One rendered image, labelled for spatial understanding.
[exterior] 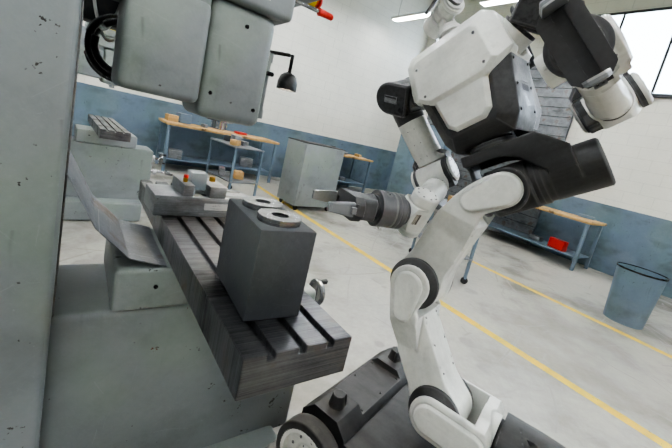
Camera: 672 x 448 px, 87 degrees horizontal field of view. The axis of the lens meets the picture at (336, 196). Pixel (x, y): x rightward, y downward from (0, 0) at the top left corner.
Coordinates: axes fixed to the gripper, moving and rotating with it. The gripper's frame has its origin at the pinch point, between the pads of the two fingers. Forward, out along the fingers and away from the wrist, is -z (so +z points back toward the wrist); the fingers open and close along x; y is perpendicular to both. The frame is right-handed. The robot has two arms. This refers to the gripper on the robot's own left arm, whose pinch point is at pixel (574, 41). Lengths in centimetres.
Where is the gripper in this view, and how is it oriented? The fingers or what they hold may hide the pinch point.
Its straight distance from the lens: 55.1
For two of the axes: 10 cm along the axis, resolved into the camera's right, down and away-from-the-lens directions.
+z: 5.7, -2.6, 7.8
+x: -4.8, -8.7, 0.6
